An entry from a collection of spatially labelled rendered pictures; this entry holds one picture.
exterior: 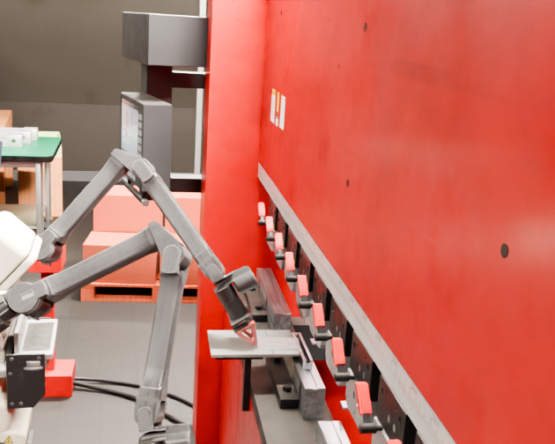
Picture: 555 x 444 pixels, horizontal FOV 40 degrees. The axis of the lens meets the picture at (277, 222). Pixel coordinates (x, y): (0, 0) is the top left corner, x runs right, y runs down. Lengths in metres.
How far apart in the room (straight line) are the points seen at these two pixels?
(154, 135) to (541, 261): 2.40
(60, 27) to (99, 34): 0.42
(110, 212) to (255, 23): 2.88
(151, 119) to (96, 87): 5.94
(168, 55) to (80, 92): 5.96
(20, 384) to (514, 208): 1.58
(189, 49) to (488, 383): 2.36
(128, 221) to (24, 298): 3.67
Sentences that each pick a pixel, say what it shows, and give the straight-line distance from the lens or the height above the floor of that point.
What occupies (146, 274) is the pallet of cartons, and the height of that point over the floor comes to 0.21.
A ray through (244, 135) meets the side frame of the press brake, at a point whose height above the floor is 1.51.
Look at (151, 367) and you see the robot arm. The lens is 1.85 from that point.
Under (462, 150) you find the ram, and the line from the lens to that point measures 1.07.
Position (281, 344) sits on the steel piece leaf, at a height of 1.00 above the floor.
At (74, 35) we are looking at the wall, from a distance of 8.99.
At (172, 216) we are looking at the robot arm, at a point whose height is 1.37.
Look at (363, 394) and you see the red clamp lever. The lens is 1.42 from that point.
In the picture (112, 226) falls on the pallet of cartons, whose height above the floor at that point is 0.44.
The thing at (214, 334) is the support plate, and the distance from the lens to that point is 2.38.
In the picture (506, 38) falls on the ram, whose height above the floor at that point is 1.95.
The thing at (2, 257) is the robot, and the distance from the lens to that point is 2.10.
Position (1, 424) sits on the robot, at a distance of 2.29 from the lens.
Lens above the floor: 1.95
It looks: 15 degrees down
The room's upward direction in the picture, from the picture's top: 4 degrees clockwise
